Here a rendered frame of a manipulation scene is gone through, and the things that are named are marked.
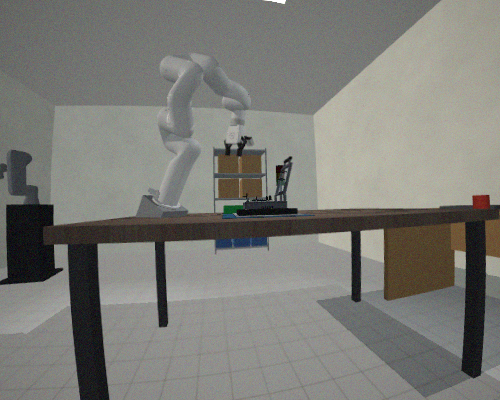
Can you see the green bin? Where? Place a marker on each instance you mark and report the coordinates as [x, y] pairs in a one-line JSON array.
[[232, 209]]

